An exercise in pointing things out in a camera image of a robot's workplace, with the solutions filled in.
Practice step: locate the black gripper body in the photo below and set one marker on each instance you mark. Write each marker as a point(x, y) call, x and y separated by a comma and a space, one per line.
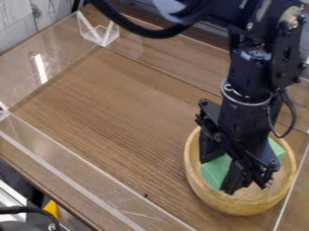
point(242, 119)

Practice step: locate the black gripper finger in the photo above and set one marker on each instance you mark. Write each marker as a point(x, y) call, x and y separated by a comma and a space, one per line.
point(210, 145)
point(243, 173)

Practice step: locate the green rectangular block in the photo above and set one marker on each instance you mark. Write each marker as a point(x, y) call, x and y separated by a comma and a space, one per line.
point(215, 169)

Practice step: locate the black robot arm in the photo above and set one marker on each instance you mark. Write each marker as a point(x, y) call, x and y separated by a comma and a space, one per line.
point(265, 31)

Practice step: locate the brown wooden bowl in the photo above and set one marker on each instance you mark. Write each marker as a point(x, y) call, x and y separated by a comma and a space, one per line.
point(249, 201)

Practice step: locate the yellow black equipment part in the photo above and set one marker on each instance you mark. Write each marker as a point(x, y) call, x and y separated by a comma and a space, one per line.
point(51, 207)

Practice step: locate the clear acrylic corner bracket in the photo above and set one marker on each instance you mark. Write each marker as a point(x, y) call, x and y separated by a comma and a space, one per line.
point(102, 35)

